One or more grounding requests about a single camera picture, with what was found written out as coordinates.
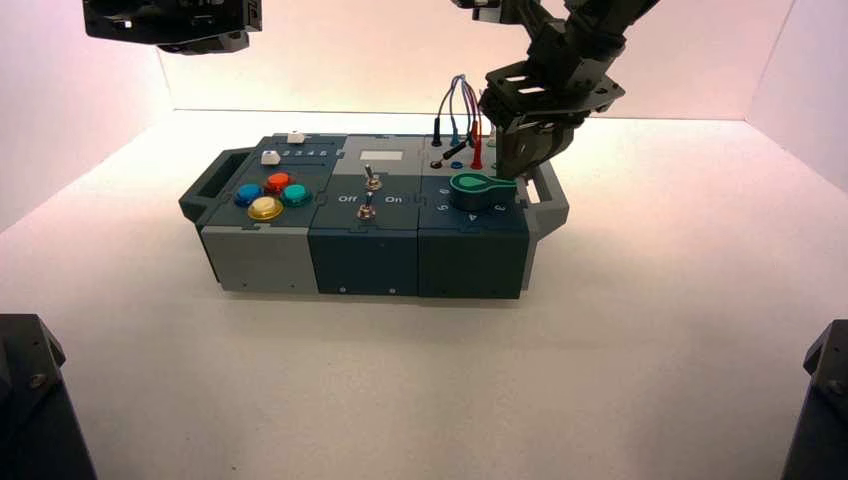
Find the blue push button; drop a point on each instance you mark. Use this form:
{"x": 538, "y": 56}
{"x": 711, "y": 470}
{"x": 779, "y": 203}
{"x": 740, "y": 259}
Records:
{"x": 248, "y": 194}

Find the red push button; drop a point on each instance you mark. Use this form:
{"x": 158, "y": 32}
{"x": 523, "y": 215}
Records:
{"x": 277, "y": 183}

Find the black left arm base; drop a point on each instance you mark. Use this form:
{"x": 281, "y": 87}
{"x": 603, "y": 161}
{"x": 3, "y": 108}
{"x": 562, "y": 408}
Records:
{"x": 33, "y": 411}

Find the green push button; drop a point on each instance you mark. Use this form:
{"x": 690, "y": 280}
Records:
{"x": 295, "y": 195}

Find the metal toggle switch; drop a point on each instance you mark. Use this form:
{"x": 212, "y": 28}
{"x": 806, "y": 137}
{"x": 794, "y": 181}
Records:
{"x": 366, "y": 210}
{"x": 371, "y": 177}

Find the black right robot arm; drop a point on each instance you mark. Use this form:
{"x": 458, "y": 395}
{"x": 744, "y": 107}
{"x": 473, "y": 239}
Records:
{"x": 583, "y": 20}

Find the yellow push button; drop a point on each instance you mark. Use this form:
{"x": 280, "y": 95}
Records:
{"x": 265, "y": 208}

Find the white slider cap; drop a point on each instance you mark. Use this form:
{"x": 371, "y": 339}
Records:
{"x": 269, "y": 158}
{"x": 295, "y": 138}

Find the green rotary knob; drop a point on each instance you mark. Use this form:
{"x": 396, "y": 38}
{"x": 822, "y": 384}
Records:
{"x": 472, "y": 193}

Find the white display window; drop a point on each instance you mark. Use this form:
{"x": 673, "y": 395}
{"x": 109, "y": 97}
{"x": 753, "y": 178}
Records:
{"x": 381, "y": 156}

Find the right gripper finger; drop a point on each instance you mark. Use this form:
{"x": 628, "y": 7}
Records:
{"x": 551, "y": 146}
{"x": 511, "y": 152}

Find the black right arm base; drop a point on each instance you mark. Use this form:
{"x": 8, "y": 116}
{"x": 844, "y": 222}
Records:
{"x": 821, "y": 411}

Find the grey and teal control box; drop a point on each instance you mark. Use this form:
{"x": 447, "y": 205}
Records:
{"x": 371, "y": 258}

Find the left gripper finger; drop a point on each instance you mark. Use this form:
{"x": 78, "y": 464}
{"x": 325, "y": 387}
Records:
{"x": 227, "y": 42}
{"x": 182, "y": 46}

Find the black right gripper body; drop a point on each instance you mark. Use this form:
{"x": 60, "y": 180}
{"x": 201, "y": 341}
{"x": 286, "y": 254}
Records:
{"x": 550, "y": 93}

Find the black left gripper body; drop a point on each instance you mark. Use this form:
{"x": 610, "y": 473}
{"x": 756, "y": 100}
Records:
{"x": 169, "y": 14}

